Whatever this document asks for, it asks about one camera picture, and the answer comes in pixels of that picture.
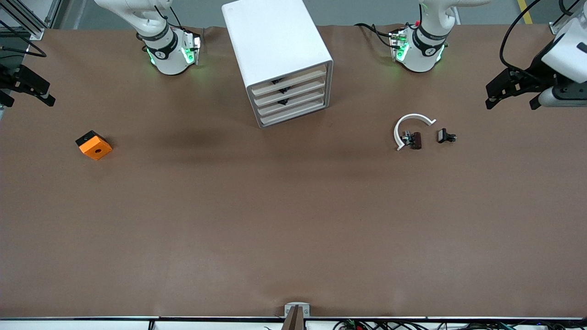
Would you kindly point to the white curved plastic arc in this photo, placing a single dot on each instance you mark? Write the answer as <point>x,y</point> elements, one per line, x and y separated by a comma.
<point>412,116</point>

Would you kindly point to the aluminium frame post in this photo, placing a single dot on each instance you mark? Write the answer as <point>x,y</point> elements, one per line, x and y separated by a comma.
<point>554,30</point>
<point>36,34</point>

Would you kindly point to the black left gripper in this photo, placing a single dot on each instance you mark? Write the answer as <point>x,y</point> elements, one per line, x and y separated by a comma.
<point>534,70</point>

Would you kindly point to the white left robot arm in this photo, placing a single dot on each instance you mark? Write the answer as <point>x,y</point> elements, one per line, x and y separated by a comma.
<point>422,59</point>

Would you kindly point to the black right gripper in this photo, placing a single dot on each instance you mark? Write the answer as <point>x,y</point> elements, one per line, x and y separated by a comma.
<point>10,79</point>

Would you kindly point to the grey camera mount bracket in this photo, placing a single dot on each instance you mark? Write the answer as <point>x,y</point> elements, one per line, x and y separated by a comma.
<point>296,321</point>

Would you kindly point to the brown table mat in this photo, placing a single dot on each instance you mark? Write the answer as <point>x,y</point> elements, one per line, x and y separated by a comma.
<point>293,229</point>

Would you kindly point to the dark brown switch component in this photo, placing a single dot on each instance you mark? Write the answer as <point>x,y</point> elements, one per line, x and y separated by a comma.
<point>416,140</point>

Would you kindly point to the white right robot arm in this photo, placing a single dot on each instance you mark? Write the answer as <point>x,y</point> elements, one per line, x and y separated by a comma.
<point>167,59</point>

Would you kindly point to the small black clip part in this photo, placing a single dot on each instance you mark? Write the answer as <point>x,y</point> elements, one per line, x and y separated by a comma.
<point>442,135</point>

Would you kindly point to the orange box with black base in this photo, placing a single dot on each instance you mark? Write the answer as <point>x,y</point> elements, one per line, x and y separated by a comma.
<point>97,150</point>

